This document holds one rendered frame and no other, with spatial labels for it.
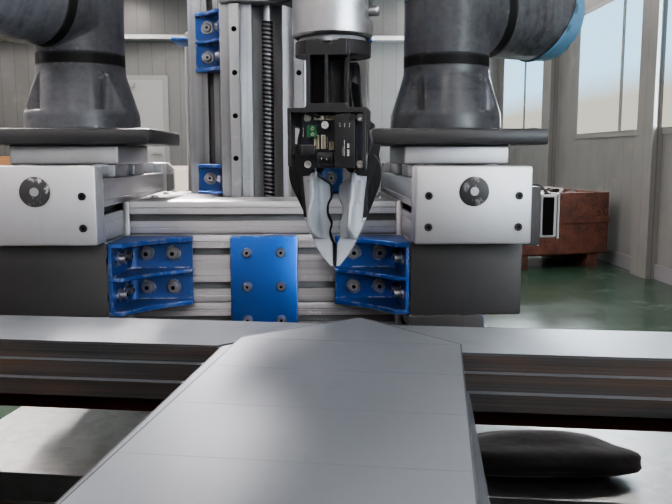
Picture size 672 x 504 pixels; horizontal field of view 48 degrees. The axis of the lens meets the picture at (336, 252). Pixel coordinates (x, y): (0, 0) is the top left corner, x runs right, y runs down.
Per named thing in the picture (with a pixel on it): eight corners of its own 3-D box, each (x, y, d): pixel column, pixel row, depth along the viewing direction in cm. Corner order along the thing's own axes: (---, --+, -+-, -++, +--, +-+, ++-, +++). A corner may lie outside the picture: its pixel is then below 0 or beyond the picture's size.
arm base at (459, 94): (385, 132, 112) (385, 64, 111) (486, 132, 113) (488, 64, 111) (396, 129, 97) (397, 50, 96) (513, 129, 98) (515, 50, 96)
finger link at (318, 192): (296, 272, 71) (295, 173, 70) (306, 263, 77) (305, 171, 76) (329, 272, 71) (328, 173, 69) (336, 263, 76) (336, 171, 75)
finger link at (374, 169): (332, 217, 74) (332, 127, 73) (334, 216, 76) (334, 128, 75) (380, 217, 73) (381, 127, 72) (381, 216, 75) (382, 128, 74)
